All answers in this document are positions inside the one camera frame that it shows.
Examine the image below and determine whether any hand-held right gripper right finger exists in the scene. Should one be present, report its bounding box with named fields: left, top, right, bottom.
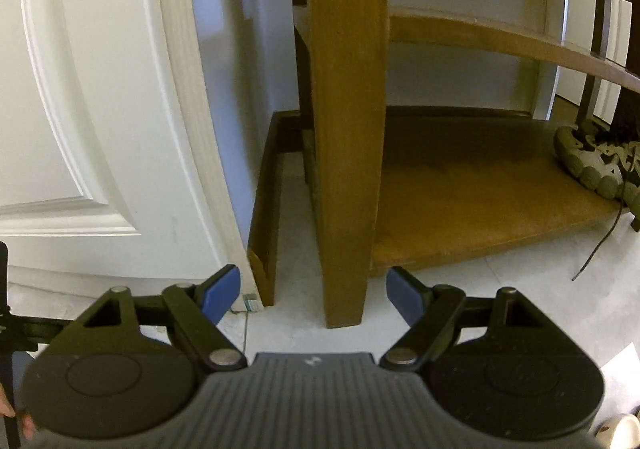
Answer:
left=380, top=265, right=592, bottom=372

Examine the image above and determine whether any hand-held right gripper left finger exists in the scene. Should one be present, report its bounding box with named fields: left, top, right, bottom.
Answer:
left=37, top=264, right=249, bottom=372

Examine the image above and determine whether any wooden shoe rack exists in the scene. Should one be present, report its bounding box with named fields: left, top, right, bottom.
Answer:
left=247, top=0, right=640, bottom=330

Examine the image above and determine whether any white sneaker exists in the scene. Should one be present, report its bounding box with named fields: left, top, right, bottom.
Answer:
left=597, top=412, right=640, bottom=449

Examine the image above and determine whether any person's left hand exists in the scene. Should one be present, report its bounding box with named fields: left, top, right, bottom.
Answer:
left=0, top=381, right=36, bottom=437

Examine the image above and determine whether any grey camouflage sneaker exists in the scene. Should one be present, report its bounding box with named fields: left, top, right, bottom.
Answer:
left=554, top=116, right=640, bottom=282

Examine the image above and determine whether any white panelled door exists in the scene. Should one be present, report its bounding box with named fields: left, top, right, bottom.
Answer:
left=0, top=0, right=251, bottom=310

